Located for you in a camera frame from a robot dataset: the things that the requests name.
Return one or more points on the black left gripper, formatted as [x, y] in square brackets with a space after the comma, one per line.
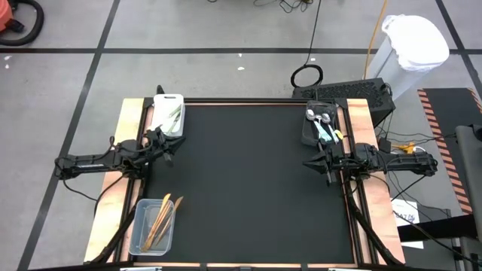
[156, 145]

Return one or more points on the black mesh bin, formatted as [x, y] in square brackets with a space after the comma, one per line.
[305, 135]

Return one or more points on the black orange striped mat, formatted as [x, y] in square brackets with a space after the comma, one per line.
[452, 105]

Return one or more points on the black frame strut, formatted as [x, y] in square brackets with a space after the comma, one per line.
[116, 233]
[373, 233]

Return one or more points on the clear plastic container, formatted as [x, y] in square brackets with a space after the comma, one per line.
[137, 226]

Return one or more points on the grey panel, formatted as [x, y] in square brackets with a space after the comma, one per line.
[470, 169]

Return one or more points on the wooden table board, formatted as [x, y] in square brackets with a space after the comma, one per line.
[101, 226]
[359, 113]

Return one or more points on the black bar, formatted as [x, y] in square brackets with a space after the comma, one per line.
[433, 227]

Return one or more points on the white paper sheet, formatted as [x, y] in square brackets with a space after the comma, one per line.
[404, 211]

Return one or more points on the black post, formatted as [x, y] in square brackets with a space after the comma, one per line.
[160, 89]

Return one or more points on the black perforated computer case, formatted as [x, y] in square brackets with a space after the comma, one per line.
[346, 92]

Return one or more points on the orange vacuum cleaner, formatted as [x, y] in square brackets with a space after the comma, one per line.
[5, 15]

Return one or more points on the wooden utensil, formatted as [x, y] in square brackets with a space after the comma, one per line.
[162, 229]
[156, 227]

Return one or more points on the yellow plug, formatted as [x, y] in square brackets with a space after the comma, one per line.
[404, 147]

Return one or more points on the yellow tag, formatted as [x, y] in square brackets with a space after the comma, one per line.
[338, 134]

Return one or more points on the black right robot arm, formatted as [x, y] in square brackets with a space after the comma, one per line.
[395, 162]

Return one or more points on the trash can with white bag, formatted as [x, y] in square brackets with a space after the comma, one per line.
[414, 45]

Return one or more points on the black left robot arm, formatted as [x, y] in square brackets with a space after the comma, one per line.
[94, 162]

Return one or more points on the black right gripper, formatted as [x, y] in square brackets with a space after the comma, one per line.
[342, 160]

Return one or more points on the white plastic bin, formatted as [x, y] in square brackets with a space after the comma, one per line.
[162, 109]

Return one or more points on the black power adapter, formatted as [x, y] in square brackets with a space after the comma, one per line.
[385, 145]

